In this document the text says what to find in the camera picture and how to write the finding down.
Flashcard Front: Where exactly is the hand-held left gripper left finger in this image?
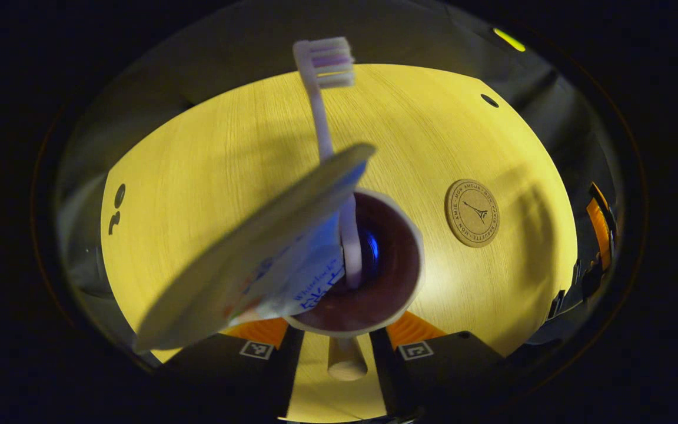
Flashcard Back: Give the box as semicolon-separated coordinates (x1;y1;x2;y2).
159;318;305;420

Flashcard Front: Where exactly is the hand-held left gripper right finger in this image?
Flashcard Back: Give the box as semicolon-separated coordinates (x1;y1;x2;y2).
368;311;507;419

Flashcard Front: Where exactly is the beige cup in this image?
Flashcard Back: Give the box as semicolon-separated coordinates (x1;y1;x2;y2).
283;187;426;382

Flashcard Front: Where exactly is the round cork coaster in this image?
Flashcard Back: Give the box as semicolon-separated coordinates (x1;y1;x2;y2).
444;179;500;248

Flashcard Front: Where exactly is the white toothpaste tube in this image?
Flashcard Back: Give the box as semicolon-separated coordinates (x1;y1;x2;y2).
133;143;377;353

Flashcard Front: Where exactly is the pink toothbrush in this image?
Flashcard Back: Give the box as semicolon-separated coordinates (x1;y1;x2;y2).
293;37;364;289

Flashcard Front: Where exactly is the wooden desktop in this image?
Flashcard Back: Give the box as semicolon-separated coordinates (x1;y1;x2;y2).
101;64;579;422

